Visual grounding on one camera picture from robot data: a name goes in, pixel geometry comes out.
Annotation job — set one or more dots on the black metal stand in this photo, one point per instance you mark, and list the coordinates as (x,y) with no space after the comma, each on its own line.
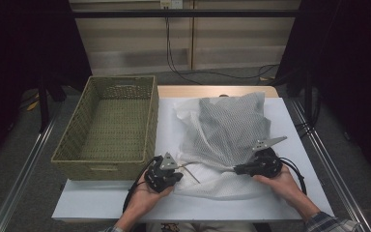
(308,96)
(43,103)

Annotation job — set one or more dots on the dark cloth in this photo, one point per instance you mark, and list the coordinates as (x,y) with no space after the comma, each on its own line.
(228,129)

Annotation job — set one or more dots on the dark curtain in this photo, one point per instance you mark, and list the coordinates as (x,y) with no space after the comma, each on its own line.
(19,48)
(351,64)

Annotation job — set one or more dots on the green woven basket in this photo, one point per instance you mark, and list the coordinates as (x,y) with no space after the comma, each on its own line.
(116,129)

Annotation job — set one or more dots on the dark table grommet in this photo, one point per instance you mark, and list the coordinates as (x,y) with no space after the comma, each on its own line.
(224,95)

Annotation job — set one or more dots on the black horizontal bar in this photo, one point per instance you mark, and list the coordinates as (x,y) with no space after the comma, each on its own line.
(186,13)

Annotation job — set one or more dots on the metal floor rail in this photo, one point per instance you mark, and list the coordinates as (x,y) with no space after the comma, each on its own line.
(319,148)
(25,164)

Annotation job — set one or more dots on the person's left hand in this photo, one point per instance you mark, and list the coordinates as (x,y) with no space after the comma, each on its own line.
(148,201)

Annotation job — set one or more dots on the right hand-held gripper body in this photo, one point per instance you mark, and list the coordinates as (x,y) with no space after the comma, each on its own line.
(267,162)

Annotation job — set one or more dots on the person's right hand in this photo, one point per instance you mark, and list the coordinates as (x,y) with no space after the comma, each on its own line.
(283,187)

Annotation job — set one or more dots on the person's lap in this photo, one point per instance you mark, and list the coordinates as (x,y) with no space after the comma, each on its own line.
(212,228)

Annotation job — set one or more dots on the white wall outlet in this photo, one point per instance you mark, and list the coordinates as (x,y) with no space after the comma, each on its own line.
(171,4)

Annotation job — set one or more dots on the white mesh laundry bag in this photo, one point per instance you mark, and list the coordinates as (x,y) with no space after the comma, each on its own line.
(212,188)

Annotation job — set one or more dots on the white table mat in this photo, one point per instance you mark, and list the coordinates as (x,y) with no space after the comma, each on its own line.
(93,203)

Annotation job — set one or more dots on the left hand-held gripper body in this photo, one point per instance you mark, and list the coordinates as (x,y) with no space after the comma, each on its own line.
(157,175)

